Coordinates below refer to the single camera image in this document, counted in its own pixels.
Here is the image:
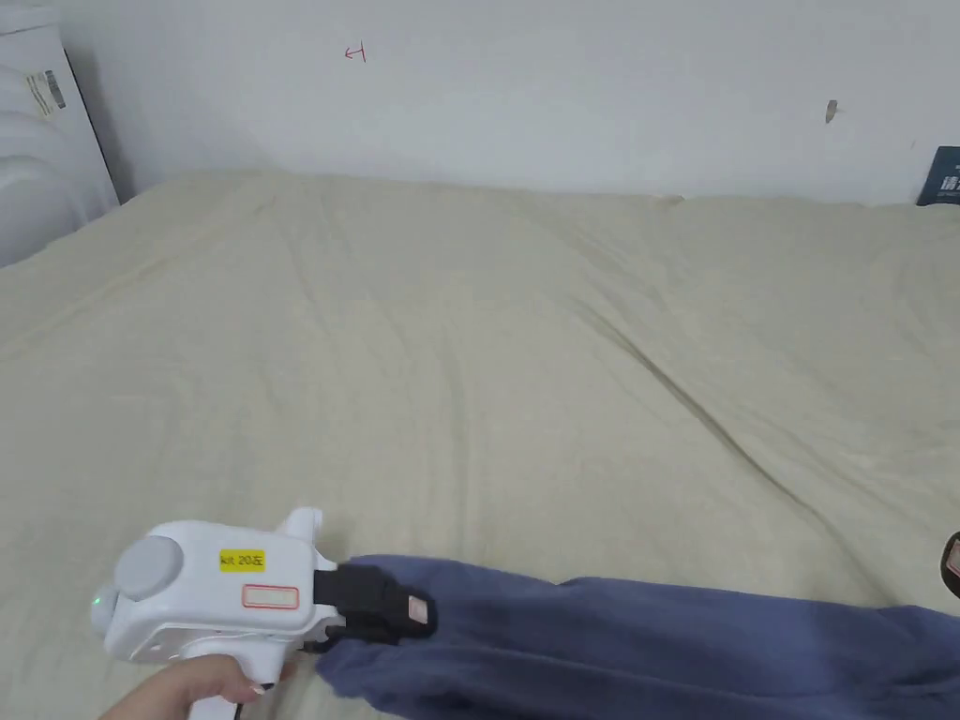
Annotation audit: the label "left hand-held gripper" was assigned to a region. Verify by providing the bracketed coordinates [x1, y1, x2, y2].
[89, 507, 440, 683]

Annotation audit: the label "dark blue garment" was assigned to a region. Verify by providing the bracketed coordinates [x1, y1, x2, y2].
[318, 553, 960, 720]

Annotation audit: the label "person's left hand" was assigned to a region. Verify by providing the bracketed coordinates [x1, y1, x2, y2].
[96, 651, 298, 720]

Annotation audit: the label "bed with beige sheet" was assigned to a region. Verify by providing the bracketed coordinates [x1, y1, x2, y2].
[0, 169, 960, 720]

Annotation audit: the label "dark blue sign card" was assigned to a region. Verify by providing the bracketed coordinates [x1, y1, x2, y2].
[915, 145, 960, 208]

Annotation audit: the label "white washing machine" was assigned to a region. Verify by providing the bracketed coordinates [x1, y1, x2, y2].
[0, 0, 123, 270]

